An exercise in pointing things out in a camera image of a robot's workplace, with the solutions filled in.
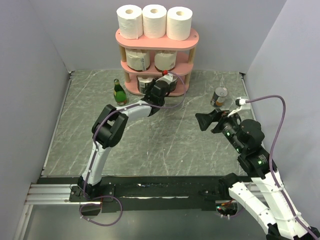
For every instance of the tin can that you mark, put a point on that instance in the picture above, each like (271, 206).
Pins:
(219, 96)

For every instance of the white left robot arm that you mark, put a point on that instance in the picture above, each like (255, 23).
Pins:
(109, 128)

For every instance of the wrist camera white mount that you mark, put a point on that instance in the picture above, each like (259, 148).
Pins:
(242, 104)
(168, 78)

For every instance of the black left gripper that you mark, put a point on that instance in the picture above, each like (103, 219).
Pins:
(149, 86)

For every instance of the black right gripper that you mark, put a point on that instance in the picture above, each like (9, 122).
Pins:
(204, 119)

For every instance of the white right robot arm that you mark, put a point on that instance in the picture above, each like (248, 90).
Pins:
(277, 216)

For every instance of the green glass bottle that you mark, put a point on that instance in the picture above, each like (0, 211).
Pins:
(119, 93)

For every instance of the white paper towel roll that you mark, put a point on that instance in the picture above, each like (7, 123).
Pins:
(178, 23)
(130, 21)
(154, 19)

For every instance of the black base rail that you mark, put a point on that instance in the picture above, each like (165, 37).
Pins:
(146, 193)

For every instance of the beige roll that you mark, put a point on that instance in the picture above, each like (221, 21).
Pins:
(138, 59)
(165, 60)

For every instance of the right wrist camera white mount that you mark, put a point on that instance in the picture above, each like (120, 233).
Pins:
(242, 104)

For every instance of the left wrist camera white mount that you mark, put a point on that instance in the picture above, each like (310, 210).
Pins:
(168, 78)

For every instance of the pink three tier shelf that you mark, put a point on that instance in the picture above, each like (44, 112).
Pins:
(184, 63)

